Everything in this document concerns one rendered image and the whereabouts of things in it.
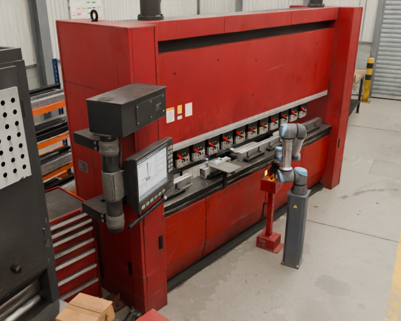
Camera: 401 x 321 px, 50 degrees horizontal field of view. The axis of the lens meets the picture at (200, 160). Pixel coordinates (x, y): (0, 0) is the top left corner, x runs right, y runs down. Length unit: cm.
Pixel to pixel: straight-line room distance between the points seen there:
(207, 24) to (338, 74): 240
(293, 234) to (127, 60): 230
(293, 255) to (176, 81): 202
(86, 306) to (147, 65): 155
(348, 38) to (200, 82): 237
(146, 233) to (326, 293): 175
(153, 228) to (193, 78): 125
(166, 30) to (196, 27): 33
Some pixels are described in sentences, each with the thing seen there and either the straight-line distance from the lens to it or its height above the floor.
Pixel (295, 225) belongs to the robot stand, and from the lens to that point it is 414.
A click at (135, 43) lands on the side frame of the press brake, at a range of 285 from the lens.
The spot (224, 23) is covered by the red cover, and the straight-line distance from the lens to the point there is 377.
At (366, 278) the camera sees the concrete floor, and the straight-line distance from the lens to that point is 444.
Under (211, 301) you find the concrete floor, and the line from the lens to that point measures 392.
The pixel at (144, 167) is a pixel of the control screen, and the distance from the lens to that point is 262.
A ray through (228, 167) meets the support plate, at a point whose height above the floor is 100.
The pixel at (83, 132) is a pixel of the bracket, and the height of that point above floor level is 170.
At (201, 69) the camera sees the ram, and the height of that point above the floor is 189.
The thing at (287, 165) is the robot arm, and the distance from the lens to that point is 389.
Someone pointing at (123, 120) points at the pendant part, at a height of 185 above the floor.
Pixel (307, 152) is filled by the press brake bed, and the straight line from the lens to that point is 532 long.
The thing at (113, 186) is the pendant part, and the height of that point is 143.
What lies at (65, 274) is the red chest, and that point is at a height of 51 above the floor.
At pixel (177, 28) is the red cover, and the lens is 337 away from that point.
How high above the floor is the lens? 254
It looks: 22 degrees down
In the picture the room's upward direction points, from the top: straight up
